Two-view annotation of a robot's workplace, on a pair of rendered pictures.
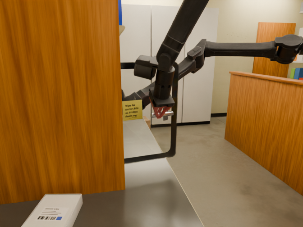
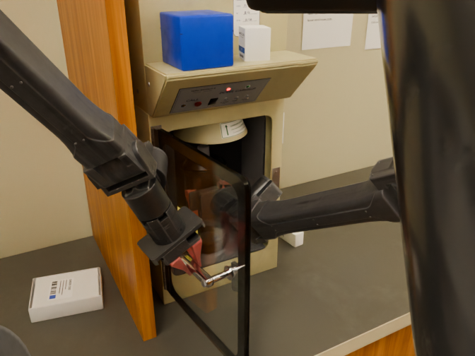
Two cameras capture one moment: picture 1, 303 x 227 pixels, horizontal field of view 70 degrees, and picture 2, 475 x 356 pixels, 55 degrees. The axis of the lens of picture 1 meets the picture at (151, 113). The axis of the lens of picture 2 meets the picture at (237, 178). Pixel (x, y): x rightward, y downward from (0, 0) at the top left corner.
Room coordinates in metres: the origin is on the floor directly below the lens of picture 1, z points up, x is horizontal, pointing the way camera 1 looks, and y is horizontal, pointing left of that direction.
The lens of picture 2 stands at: (0.66, -0.68, 1.67)
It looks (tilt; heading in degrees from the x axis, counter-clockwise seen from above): 25 degrees down; 73
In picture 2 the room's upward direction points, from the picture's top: straight up
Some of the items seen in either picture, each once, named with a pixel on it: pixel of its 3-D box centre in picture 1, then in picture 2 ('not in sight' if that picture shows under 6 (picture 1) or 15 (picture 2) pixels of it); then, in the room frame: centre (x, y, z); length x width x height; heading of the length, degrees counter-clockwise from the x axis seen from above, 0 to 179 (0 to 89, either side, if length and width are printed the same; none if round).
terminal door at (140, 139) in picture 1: (140, 115); (198, 248); (0.80, 0.04, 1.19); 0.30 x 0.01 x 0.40; 108
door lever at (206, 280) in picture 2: (161, 113); (206, 268); (0.80, -0.04, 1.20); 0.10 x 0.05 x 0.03; 108
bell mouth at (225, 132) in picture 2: not in sight; (210, 120); (0.90, 0.33, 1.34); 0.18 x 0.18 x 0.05
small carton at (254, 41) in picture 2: not in sight; (254, 42); (0.96, 0.18, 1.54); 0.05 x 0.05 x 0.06; 86
